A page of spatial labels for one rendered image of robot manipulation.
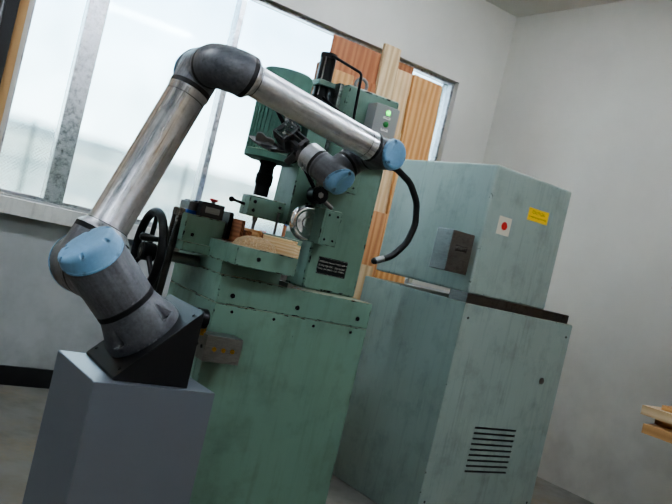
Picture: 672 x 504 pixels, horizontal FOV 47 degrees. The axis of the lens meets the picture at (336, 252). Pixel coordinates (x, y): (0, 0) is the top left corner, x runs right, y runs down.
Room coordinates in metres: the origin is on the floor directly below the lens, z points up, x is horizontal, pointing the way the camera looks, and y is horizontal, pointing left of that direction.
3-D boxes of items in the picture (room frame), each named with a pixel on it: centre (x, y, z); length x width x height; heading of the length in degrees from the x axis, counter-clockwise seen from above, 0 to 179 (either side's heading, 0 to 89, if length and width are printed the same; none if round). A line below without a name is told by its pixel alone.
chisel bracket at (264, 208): (2.68, 0.28, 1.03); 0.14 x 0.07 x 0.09; 121
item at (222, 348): (2.38, 0.28, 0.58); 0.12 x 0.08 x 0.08; 121
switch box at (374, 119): (2.72, -0.05, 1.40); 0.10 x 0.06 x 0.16; 121
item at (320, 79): (2.75, 0.18, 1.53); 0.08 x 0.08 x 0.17; 31
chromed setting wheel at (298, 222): (2.63, 0.12, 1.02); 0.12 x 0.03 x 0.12; 121
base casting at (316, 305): (2.74, 0.19, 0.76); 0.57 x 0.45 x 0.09; 121
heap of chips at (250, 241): (2.42, 0.25, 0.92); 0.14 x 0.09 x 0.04; 121
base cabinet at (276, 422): (2.74, 0.20, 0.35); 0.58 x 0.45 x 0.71; 121
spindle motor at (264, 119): (2.67, 0.30, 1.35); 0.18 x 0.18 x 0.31
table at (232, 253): (2.63, 0.39, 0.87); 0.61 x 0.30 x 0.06; 31
